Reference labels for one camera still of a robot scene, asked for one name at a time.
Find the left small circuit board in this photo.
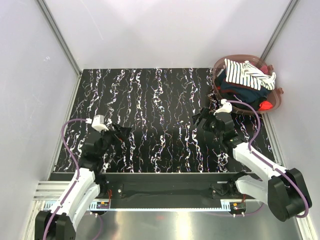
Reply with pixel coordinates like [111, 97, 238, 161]
[96, 201, 110, 209]

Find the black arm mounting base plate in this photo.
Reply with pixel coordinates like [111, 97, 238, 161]
[104, 172, 234, 209]

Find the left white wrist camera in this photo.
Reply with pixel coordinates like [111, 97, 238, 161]
[85, 114, 109, 133]

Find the right aluminium corner post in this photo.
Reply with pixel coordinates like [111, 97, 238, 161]
[260, 0, 300, 61]

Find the aluminium frame rail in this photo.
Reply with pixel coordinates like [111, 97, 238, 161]
[33, 181, 70, 201]

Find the pink garment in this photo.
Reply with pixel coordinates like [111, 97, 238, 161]
[259, 65, 273, 76]

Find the small circuit board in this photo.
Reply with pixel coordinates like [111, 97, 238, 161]
[230, 201, 247, 211]
[96, 201, 110, 209]

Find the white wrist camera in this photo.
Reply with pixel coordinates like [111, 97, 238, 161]
[213, 99, 233, 115]
[85, 114, 109, 133]

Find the orange red garment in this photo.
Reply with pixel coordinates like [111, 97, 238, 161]
[258, 100, 274, 112]

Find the brown translucent plastic basket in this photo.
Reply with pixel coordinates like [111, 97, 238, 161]
[213, 54, 283, 115]

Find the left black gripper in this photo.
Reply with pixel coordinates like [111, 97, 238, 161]
[96, 122, 132, 158]

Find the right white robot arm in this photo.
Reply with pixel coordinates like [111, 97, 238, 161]
[192, 107, 312, 222]

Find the navy tank top red trim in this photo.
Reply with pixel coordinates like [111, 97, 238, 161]
[214, 71, 271, 104]

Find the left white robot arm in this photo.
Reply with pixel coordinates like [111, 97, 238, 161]
[34, 123, 132, 240]

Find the left aluminium corner post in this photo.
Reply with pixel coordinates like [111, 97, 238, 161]
[35, 0, 82, 77]

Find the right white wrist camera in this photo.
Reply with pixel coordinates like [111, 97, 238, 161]
[213, 99, 233, 115]

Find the aluminium corner post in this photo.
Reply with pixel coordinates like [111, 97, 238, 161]
[35, 0, 82, 77]
[260, 0, 300, 61]

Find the black white striped tank top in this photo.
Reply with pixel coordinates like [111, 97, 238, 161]
[224, 58, 277, 91]

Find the right small circuit board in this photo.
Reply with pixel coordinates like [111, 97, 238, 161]
[230, 201, 247, 211]

